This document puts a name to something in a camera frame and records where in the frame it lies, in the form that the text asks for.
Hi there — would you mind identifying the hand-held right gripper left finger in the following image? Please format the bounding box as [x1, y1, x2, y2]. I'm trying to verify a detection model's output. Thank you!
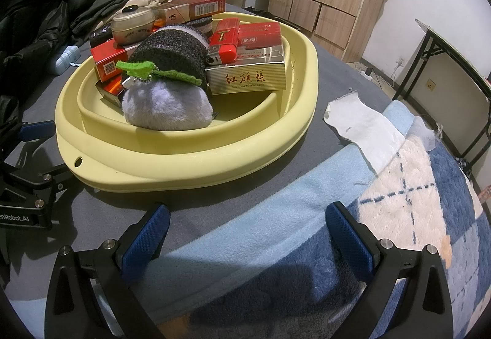
[45, 202, 172, 339]

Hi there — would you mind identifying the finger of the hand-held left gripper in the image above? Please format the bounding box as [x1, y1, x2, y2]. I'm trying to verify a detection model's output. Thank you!
[0, 120, 56, 156]
[0, 166, 72, 194]

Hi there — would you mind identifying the black jacket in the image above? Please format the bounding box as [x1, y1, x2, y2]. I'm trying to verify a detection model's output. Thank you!
[0, 0, 104, 125]

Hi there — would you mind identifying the white cloth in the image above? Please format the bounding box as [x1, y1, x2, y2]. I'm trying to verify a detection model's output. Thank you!
[323, 92, 406, 175]

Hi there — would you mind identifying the black pouch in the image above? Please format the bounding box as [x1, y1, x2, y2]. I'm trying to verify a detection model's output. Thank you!
[88, 26, 114, 49]

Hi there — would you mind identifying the round tin with black knob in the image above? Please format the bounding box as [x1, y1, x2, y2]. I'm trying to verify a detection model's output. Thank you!
[110, 5, 156, 46]

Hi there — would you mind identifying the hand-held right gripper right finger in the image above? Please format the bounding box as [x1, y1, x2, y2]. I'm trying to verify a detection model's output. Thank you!
[325, 201, 454, 339]

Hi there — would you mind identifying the light blue case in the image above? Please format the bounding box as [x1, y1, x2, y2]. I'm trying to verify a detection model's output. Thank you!
[54, 45, 81, 76]

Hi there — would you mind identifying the purple plush keychain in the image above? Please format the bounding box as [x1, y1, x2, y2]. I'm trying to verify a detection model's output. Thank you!
[116, 60, 216, 131]

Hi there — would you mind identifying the red lighter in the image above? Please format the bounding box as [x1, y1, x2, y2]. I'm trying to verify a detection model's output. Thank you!
[209, 17, 242, 65]

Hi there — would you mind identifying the yellow plastic basin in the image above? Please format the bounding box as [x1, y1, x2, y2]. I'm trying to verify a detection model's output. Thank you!
[54, 10, 320, 193]

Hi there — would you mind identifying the red and silver carton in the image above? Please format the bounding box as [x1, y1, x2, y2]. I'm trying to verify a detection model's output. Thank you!
[204, 21, 287, 96]

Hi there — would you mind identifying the long brown carton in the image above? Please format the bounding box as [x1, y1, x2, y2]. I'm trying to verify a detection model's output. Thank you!
[152, 0, 227, 27]

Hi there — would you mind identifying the blue plaid blanket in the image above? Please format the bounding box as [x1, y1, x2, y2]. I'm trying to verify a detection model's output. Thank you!
[146, 100, 491, 339]

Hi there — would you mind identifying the dark brown box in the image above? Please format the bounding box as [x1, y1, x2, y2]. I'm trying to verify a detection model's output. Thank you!
[95, 76, 130, 106]

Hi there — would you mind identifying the black folding table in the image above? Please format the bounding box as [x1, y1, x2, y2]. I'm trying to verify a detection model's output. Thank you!
[391, 18, 491, 171]

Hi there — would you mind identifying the dark green clothing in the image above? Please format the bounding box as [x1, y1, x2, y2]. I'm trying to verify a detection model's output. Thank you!
[71, 0, 137, 37]

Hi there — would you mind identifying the white power strip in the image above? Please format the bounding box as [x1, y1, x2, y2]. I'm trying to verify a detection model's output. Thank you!
[357, 63, 385, 87]

